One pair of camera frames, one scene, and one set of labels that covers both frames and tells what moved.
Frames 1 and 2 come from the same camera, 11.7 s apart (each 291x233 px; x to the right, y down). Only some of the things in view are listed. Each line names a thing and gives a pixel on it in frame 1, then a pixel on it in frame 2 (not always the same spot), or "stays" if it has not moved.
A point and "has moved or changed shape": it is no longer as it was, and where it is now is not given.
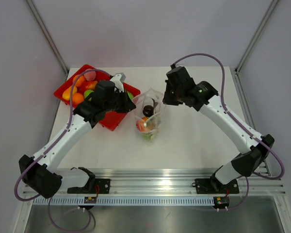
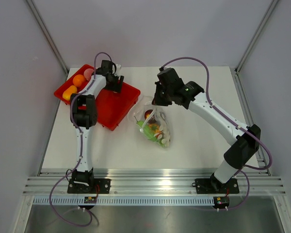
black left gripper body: [119, 103] → [113, 86]
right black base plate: [209, 186] stays
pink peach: [90, 75] stays
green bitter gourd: [130, 95] → [149, 132]
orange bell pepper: [144, 125] → [154, 127]
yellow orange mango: [66, 93] stays
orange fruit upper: [80, 81] stays
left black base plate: [101, 186] stays
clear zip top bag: [148, 108] has moved or changed shape
